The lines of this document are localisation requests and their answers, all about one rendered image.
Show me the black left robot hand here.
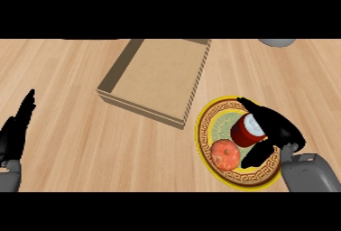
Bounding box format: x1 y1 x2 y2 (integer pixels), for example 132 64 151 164
0 88 37 168

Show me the brown cardboard box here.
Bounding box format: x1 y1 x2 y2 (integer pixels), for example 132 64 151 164
96 38 213 131

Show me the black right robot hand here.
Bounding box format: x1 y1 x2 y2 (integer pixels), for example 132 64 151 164
236 97 307 170

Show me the grey rounded object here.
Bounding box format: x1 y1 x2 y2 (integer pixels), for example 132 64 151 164
257 38 297 48

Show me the yellow patterned plate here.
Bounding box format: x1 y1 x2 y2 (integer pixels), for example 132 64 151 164
194 95 284 191

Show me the red can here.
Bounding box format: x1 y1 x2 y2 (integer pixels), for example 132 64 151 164
229 113 267 148

